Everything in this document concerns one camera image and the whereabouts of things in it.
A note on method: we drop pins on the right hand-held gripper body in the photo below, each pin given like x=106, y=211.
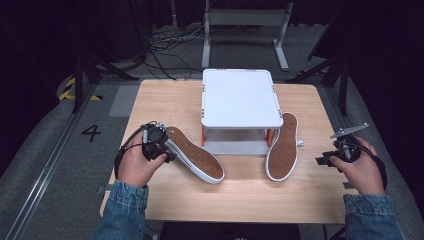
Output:
x=350, y=150

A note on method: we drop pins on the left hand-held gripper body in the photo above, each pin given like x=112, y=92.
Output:
x=155, y=140

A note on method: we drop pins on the black canvas sneaker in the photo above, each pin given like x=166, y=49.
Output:
x=196, y=155
x=283, y=150

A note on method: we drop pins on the white shoe rack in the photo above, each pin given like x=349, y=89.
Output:
x=240, y=100

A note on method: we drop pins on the person's right hand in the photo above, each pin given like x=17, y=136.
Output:
x=365, y=173

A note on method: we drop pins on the person's left hand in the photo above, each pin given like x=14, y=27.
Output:
x=133, y=166

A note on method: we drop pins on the grey tape piece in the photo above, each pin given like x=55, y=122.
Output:
x=349, y=185

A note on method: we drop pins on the black tripod stand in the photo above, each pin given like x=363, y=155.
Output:
x=83, y=73
x=336, y=70

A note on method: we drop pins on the yellow black floor tape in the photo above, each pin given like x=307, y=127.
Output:
x=68, y=95

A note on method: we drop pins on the grey metal stand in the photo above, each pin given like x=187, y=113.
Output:
x=246, y=16

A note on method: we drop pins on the metal floor rail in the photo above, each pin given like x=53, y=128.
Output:
x=43, y=170

